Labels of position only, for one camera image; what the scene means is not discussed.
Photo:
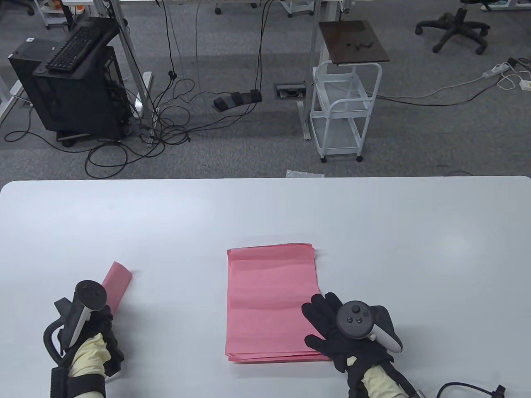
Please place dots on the person's left hand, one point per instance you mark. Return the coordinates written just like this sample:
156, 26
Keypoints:
114, 356

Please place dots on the person's right hand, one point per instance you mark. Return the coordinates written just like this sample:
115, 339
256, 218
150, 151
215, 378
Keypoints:
327, 319

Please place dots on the grey white handheld controller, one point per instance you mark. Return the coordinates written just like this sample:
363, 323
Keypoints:
89, 294
352, 319

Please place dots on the person's left forearm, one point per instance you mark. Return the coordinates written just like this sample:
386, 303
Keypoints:
89, 356

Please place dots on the person's right forearm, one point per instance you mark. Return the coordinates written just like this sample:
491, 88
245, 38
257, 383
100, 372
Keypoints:
379, 383

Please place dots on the clear plastic bag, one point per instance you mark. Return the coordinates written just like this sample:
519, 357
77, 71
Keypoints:
305, 174

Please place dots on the metal floor socket box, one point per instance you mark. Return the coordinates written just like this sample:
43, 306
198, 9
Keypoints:
290, 91

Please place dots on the black foot pedal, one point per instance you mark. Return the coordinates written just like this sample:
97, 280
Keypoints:
236, 99

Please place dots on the black computer tower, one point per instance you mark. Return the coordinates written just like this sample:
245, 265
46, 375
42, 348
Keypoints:
74, 103

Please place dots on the grey metal desk leg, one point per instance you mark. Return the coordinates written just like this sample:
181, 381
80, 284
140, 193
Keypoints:
139, 89

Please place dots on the dark brown board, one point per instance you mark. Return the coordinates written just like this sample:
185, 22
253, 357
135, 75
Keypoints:
352, 41

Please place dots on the white desk foot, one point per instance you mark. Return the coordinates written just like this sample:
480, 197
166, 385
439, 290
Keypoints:
8, 95

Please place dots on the white power strip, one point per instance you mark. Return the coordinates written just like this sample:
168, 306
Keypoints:
495, 69

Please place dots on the white power adapter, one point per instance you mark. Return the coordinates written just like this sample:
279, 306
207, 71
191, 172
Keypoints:
526, 85

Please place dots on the black keyboard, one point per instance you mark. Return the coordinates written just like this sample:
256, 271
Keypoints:
72, 49

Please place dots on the white storage cart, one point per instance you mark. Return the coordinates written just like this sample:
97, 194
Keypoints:
296, 6
54, 18

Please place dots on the black power adapter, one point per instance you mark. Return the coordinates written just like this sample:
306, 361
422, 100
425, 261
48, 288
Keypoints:
512, 62

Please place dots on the black office chair base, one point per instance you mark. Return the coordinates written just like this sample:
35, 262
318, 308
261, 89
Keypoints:
458, 23

